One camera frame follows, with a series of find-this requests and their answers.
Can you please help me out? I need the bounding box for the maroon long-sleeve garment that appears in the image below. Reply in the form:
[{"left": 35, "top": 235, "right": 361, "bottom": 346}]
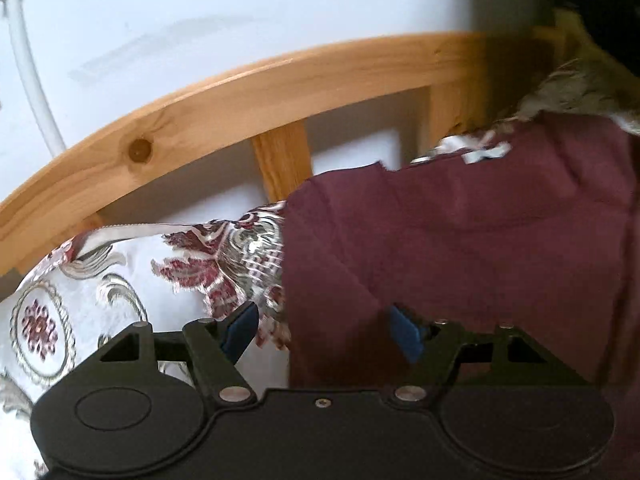
[{"left": 280, "top": 112, "right": 640, "bottom": 411}]

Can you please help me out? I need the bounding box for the floral white satin bedspread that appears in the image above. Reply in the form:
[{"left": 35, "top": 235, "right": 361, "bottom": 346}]
[{"left": 1, "top": 60, "right": 639, "bottom": 479}]

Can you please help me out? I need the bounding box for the wooden bed frame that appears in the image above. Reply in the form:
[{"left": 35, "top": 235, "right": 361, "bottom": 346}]
[{"left": 1, "top": 27, "right": 570, "bottom": 271}]

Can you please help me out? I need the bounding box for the white wall pipe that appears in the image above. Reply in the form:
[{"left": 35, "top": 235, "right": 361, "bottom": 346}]
[{"left": 1, "top": 0, "right": 66, "bottom": 158}]

